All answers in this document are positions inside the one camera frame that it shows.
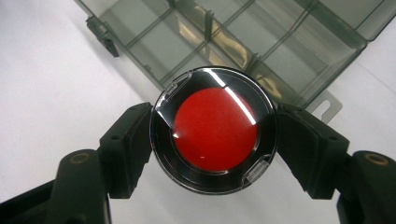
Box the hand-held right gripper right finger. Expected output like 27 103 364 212
276 103 351 201

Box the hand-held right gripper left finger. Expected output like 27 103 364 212
98 102 154 200

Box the grey clear compartment box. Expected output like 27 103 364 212
74 0 396 124

